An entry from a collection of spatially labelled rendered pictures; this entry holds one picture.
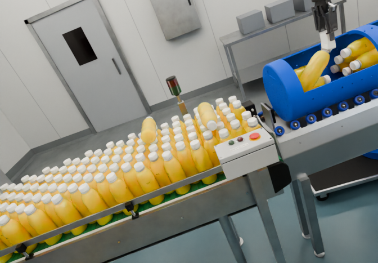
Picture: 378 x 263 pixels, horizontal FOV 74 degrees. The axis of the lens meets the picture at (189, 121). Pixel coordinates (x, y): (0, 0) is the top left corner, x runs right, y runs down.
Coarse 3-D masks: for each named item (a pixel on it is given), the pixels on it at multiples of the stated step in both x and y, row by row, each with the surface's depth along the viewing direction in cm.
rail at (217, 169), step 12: (216, 168) 105; (180, 180) 105; (192, 180) 106; (156, 192) 106; (120, 204) 106; (96, 216) 107; (60, 228) 107; (72, 228) 108; (24, 240) 108; (36, 240) 108; (0, 252) 108
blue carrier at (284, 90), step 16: (352, 32) 113; (368, 32) 105; (320, 48) 122; (336, 48) 125; (272, 64) 111; (288, 64) 107; (304, 64) 127; (272, 80) 114; (288, 80) 103; (336, 80) 103; (352, 80) 103; (368, 80) 105; (272, 96) 123; (288, 96) 104; (304, 96) 104; (320, 96) 105; (336, 96) 107; (352, 96) 112; (288, 112) 110; (304, 112) 109
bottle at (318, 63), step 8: (312, 56) 108; (320, 56) 104; (328, 56) 105; (312, 64) 106; (320, 64) 105; (304, 72) 109; (312, 72) 106; (320, 72) 106; (304, 80) 108; (312, 80) 107; (304, 88) 108; (312, 88) 110
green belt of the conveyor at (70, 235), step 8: (280, 160) 108; (224, 176) 110; (192, 184) 113; (200, 184) 111; (208, 184) 109; (168, 200) 109; (144, 208) 111; (120, 216) 112; (128, 216) 110; (88, 224) 115; (96, 224) 113; (64, 240) 111; (40, 248) 113; (16, 256) 114; (24, 256) 112
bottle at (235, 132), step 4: (240, 124) 106; (232, 128) 106; (236, 128) 105; (240, 128) 106; (232, 132) 107; (236, 132) 105; (240, 132) 105; (244, 132) 106; (232, 136) 107; (236, 136) 106
